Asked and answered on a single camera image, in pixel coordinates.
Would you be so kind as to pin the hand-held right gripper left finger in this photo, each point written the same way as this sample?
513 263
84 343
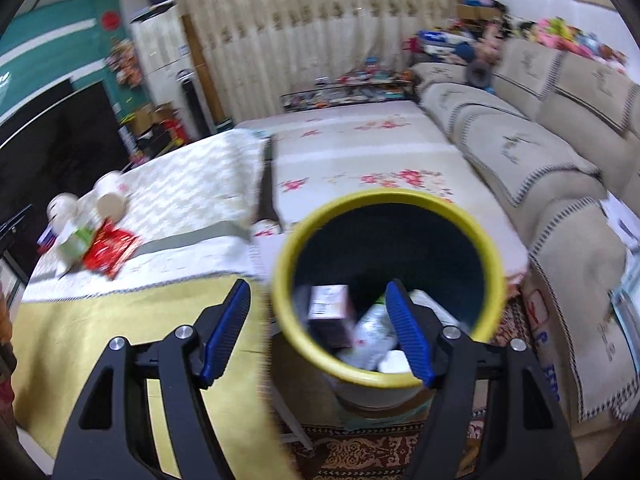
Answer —
227 330

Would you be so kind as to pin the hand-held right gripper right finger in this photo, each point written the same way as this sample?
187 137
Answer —
407 330

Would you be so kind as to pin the white plastic bottle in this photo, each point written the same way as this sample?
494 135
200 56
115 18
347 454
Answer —
372 330

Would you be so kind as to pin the white barcode box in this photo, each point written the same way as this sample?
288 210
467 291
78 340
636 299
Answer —
327 302

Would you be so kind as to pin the yellow-rimmed dark trash bin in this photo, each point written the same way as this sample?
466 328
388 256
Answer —
350 240

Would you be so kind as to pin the red foil packet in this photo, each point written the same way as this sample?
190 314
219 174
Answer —
110 250

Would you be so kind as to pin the white paper cup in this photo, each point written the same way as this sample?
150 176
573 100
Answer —
110 200

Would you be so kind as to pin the white instant noodle bowl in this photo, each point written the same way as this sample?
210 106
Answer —
62 207

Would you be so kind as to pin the white floral mat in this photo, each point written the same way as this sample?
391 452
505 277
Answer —
375 140

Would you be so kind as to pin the red bag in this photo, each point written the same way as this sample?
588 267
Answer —
175 130

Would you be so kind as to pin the beige sofa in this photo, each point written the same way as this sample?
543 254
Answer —
550 170

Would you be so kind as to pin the clear plastic bag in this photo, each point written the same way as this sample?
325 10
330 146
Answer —
627 310

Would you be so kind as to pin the open cardboard boxes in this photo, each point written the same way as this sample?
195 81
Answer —
150 117

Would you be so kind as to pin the black tower fan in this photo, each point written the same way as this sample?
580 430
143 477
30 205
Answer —
192 105

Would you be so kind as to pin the white papers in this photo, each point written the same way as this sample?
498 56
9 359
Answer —
622 220

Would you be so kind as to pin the cluttered glass coffee table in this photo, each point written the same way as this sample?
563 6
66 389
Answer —
350 92

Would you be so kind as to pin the large black television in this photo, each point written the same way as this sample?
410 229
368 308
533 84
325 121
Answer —
50 150

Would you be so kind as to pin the grey neck pillow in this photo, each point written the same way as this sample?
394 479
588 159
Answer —
477 74

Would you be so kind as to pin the hanging artificial flowers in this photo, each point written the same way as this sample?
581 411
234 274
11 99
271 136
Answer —
125 65

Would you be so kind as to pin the white standing air conditioner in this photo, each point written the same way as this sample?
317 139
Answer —
160 50

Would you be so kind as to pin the blue star-print bag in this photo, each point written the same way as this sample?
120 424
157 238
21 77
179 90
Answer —
442 40

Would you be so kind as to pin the beige embroidered curtain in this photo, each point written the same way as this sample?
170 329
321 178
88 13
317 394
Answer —
300 35

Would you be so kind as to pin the row of plush toys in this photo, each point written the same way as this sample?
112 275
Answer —
560 30

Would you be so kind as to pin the red round wall ornament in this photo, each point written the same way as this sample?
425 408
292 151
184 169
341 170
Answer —
111 20

